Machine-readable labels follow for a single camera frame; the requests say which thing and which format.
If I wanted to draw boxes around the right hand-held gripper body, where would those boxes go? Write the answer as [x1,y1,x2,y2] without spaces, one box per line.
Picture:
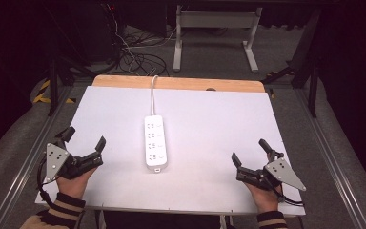
[236,157,307,193]

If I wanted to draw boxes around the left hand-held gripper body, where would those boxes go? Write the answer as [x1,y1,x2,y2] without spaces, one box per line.
[45,137,105,183]

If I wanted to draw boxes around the white power strip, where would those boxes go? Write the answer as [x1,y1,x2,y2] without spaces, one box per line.
[143,114,169,174]

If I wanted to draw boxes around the person's left hand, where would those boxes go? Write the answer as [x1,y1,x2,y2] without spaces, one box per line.
[55,167,98,200]

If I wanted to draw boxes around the person's right hand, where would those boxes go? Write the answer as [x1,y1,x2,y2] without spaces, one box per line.
[244,182,284,215]

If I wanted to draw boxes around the white board sheet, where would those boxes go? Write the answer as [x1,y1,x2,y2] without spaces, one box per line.
[34,85,307,218]

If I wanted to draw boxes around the black metal stand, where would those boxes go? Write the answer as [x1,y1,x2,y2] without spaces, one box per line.
[46,56,89,117]
[261,8,323,119]

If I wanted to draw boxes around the person's dark legs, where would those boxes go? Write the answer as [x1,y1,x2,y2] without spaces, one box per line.
[102,211,224,229]

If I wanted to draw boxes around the dark computer tower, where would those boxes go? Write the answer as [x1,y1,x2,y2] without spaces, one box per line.
[84,2,123,63]

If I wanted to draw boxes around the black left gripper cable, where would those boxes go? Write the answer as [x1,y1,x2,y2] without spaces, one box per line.
[36,156,55,206]

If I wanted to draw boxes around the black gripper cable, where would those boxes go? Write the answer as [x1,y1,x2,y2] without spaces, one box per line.
[36,156,55,206]
[274,183,305,207]

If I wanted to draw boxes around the aluminium floor rail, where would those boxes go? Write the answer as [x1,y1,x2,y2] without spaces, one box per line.
[294,87,366,229]
[0,85,77,229]

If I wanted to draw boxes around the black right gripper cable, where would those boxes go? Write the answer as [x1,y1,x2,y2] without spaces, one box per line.
[274,183,305,207]

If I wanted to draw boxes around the white power strip cable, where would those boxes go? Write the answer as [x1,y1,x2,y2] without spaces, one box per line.
[150,74,160,116]

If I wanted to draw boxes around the tangle of floor cables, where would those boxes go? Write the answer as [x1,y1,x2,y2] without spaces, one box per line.
[106,3,185,77]

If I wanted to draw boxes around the white metal table frame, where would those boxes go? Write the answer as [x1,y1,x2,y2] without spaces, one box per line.
[173,4,264,73]

